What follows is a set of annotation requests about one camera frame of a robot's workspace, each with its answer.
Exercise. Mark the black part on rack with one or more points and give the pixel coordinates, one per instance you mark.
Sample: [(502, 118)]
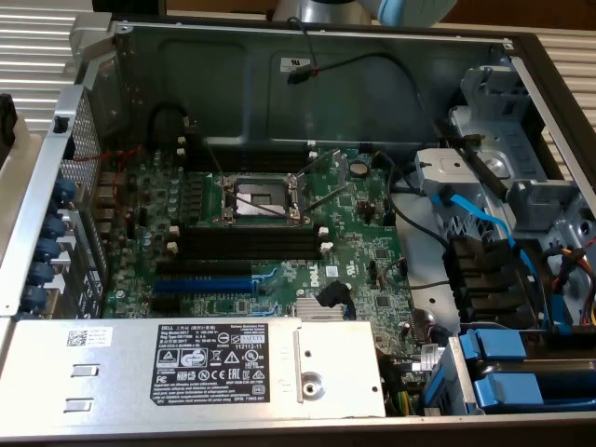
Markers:
[(7, 123)]

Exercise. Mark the thin locking lever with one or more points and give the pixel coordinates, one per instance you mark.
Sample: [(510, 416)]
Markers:
[(321, 205)]

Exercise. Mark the blue expansion slot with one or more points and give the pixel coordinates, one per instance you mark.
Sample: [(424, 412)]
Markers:
[(205, 285)]

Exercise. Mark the black RAM slot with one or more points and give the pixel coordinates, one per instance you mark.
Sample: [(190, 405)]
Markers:
[(251, 233), (256, 149), (251, 250), (256, 163)]

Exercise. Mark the silver aluminium bracket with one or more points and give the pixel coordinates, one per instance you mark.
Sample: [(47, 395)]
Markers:
[(88, 35)]

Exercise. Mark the long black expansion slot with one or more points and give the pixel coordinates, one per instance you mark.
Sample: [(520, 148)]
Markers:
[(205, 267)]

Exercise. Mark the round coin battery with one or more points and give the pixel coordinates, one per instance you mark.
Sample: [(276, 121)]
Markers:
[(358, 168)]

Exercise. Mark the open grey PC case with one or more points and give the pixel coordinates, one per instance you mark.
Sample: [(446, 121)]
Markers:
[(209, 93)]

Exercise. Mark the silver chipset heatsink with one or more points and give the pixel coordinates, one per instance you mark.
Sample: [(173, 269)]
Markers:
[(311, 309)]

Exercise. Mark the blue slot retainer clip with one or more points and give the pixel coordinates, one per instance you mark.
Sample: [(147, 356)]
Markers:
[(35, 297), (64, 192), (42, 274), (56, 227), (49, 249)]

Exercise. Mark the blue plastic drive rail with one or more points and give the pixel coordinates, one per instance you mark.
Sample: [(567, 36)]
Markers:
[(435, 391)]

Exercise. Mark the CPU socket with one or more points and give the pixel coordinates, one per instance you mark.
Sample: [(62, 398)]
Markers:
[(253, 200)]

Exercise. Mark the grey metal drive cage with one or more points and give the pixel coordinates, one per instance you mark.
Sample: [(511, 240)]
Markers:
[(493, 93)]

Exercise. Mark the short black expansion slot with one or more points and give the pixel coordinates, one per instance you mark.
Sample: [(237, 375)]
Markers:
[(165, 305)]

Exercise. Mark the white QR code sticker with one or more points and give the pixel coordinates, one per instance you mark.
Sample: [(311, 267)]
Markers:
[(88, 337)]

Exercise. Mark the green motherboard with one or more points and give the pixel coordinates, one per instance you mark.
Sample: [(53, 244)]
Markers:
[(344, 223)]

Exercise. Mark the black power supply label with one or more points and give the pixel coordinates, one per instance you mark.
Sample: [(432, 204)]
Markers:
[(209, 363)]

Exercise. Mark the silver power supply unit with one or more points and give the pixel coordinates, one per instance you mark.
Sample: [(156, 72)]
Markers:
[(116, 372)]

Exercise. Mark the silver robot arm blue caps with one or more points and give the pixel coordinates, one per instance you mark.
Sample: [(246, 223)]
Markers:
[(298, 9)]

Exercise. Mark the white case sticker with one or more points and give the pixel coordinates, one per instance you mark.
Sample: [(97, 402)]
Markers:
[(294, 63)]

